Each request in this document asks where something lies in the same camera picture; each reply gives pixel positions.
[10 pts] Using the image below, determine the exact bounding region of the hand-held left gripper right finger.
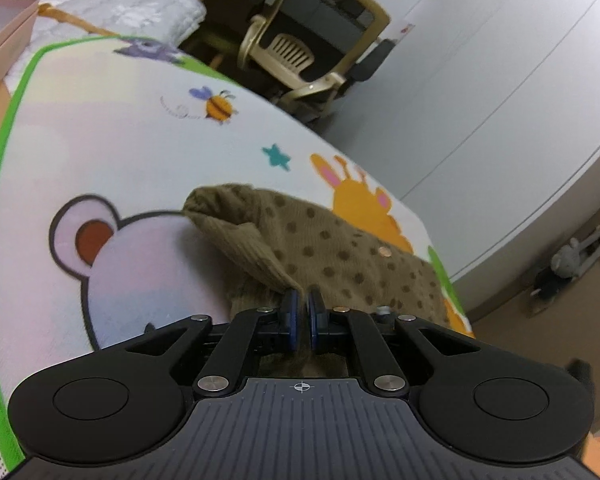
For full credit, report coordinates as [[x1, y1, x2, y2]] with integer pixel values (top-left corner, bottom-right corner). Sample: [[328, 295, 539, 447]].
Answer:
[[306, 286, 482, 397]]

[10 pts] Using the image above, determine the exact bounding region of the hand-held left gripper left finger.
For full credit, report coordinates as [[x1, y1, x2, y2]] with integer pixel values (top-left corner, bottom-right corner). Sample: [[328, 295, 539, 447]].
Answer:
[[125, 287, 303, 397]]

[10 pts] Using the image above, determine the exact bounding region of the olive dotted corduroy garment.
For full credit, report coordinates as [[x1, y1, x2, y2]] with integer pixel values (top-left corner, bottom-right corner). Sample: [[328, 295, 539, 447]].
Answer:
[[182, 185, 473, 378]]

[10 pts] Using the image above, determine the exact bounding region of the printed cartoon animal mat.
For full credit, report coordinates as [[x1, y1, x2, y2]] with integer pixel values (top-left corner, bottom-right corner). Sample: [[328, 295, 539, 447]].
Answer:
[[0, 35, 476, 480]]

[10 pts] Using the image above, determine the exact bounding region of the grey plush toy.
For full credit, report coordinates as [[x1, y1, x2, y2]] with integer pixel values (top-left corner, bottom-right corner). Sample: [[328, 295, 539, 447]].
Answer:
[[530, 230, 600, 313]]

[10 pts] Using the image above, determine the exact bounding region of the beige mesh office chair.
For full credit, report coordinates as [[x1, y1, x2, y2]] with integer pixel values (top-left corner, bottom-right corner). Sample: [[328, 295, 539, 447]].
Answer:
[[237, 0, 411, 123]]

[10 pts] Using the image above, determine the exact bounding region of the white cabinet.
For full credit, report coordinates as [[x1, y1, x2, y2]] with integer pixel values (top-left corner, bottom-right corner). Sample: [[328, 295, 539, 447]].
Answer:
[[367, 0, 433, 56]]

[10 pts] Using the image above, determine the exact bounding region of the pink gift box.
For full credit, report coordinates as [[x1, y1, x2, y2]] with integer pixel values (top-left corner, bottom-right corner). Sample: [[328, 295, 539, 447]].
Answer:
[[0, 0, 41, 126]]

